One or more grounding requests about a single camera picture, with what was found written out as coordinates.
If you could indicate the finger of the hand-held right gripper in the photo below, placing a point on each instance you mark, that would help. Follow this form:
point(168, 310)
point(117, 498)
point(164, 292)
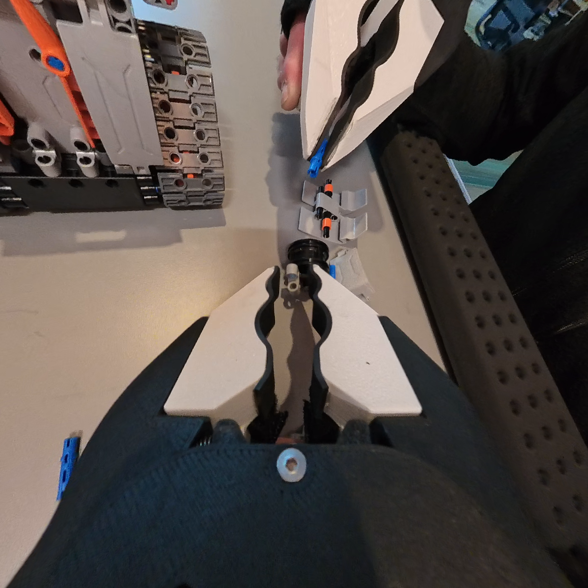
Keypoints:
point(326, 64)
point(409, 64)

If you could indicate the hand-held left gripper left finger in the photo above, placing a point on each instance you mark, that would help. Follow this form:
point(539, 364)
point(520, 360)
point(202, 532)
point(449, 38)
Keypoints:
point(220, 367)

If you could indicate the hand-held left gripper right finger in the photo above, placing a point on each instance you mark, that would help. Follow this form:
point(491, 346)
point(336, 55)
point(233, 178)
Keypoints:
point(367, 367)

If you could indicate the black toy wheel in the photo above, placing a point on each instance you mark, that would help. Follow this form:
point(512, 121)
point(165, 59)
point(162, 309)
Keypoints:
point(308, 254)

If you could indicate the blue connector pin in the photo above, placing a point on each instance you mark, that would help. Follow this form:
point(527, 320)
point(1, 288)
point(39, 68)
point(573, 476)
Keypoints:
point(318, 158)

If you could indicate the grey connector pin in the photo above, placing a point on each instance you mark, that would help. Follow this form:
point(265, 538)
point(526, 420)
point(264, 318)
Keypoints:
point(292, 277)

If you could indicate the grey orange tracked toy robot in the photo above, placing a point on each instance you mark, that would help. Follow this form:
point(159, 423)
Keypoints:
point(101, 101)

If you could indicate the grey bracket with pins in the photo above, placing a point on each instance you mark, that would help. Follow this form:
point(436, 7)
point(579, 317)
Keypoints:
point(333, 209)

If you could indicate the blue toy beam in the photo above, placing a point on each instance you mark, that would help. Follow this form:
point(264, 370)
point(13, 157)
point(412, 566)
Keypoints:
point(69, 469)

